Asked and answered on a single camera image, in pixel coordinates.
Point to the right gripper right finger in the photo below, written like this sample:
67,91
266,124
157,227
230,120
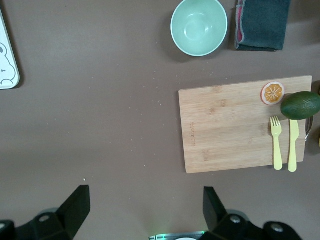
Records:
220,225

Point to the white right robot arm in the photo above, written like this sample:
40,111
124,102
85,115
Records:
186,239

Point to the green avocado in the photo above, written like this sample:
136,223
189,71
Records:
300,106

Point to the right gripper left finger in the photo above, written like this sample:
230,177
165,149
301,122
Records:
62,225

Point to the pale yellow plastic knife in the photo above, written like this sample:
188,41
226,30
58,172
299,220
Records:
293,150

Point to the mint green bowl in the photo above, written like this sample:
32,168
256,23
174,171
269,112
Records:
198,27

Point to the dark grey pink cloth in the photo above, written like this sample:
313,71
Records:
265,25

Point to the cream bear print tray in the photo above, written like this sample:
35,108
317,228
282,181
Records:
6,60

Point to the bamboo cutting board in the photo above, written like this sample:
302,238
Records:
225,132

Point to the pale yellow plastic fork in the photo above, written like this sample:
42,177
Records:
277,155

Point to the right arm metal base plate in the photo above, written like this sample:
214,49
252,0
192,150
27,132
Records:
160,237

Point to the orange fruit slice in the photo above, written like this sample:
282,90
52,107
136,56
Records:
272,93

